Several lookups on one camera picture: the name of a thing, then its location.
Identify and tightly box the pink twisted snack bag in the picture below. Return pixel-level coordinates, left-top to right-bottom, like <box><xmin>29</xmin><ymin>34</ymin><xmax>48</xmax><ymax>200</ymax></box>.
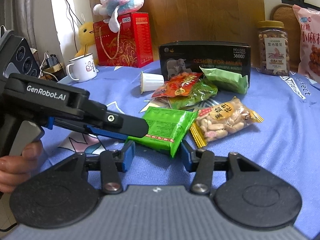
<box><xmin>292</xmin><ymin>5</ymin><xmax>320</xmax><ymax>83</ymax></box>

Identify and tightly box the pastel plush toy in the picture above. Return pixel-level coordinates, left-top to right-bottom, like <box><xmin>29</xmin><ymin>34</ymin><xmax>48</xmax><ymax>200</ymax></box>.
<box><xmin>93</xmin><ymin>0</ymin><xmax>144</xmax><ymax>33</ymax></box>

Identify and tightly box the dark green vegetable snack packet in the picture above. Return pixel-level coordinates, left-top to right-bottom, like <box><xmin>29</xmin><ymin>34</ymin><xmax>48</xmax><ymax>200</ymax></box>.
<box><xmin>156</xmin><ymin>79</ymin><xmax>218</xmax><ymax>109</ymax></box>

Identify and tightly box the blue printed tablecloth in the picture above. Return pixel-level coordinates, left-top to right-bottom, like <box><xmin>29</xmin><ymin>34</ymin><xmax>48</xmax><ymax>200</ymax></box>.
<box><xmin>40</xmin><ymin>61</ymin><xmax>319</xmax><ymax>238</ymax></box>

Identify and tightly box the wooden panel board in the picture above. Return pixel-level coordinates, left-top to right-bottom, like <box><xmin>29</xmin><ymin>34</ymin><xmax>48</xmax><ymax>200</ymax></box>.
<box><xmin>87</xmin><ymin>0</ymin><xmax>266</xmax><ymax>67</ymax></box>

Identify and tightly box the red gift bag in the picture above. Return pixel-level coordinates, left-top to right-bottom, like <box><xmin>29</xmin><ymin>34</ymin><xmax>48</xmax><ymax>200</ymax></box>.
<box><xmin>93</xmin><ymin>12</ymin><xmax>153</xmax><ymax>68</ymax></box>

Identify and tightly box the red spicy snack packet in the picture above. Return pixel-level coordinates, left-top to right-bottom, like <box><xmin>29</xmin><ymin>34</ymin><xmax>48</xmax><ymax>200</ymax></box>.
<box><xmin>152</xmin><ymin>72</ymin><xmax>202</xmax><ymax>98</ymax></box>

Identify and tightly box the white enamel mug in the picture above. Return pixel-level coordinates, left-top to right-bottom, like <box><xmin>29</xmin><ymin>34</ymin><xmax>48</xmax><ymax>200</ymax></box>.
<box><xmin>66</xmin><ymin>53</ymin><xmax>97</xmax><ymax>82</ymax></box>

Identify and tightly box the yellow peanut snack packet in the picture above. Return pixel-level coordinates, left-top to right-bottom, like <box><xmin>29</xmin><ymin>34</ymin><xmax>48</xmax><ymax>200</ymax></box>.
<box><xmin>190</xmin><ymin>97</ymin><xmax>264</xmax><ymax>148</ymax></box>

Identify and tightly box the person's left hand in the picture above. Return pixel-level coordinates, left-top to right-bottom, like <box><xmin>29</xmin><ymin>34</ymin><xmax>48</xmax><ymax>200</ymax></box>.
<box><xmin>0</xmin><ymin>140</ymin><xmax>43</xmax><ymax>193</ymax></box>

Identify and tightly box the round woven wooden board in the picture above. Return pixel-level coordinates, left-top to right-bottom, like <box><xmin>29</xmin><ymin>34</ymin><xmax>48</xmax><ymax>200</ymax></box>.
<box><xmin>270</xmin><ymin>4</ymin><xmax>300</xmax><ymax>72</ymax></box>

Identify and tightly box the peanut jar with gold lid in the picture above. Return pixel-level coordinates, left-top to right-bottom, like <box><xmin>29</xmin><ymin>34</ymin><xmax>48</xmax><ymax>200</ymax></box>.
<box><xmin>257</xmin><ymin>21</ymin><xmax>290</xmax><ymax>76</ymax></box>

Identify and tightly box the light green snack bar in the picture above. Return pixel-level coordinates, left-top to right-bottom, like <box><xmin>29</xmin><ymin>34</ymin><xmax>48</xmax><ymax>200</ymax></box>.
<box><xmin>200</xmin><ymin>67</ymin><xmax>249</xmax><ymax>94</ymax></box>

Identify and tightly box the white yellow-lid jelly cup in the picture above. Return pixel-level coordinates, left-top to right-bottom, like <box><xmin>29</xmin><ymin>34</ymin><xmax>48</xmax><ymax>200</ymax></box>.
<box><xmin>140</xmin><ymin>72</ymin><xmax>164</xmax><ymax>93</ymax></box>

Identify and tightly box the bright green snack packet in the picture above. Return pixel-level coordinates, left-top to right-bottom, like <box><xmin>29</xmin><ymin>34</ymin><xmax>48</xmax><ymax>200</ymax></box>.
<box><xmin>127</xmin><ymin>107</ymin><xmax>198</xmax><ymax>157</ymax></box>

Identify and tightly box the black sheep print box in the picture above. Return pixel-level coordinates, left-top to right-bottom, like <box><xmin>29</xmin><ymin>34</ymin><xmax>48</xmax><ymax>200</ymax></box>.
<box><xmin>158</xmin><ymin>41</ymin><xmax>251</xmax><ymax>81</ymax></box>

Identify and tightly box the yellow chick plush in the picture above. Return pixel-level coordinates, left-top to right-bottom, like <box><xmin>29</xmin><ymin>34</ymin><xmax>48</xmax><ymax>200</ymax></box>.
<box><xmin>74</xmin><ymin>22</ymin><xmax>99</xmax><ymax>66</ymax></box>

